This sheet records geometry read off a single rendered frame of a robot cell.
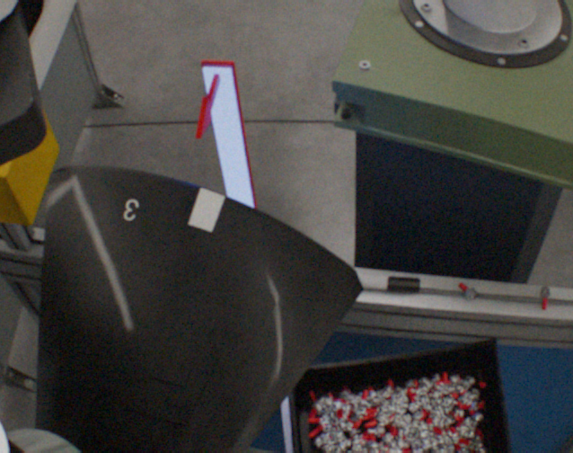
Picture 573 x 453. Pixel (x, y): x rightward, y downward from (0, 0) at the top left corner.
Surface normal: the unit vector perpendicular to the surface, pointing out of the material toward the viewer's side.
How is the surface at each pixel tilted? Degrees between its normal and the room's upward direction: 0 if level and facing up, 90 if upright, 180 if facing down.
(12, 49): 0
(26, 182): 90
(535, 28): 1
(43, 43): 94
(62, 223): 9
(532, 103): 1
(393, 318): 90
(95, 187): 14
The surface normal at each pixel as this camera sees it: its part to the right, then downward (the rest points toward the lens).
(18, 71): -0.06, -0.54
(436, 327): -0.16, 0.84
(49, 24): 0.99, 0.09
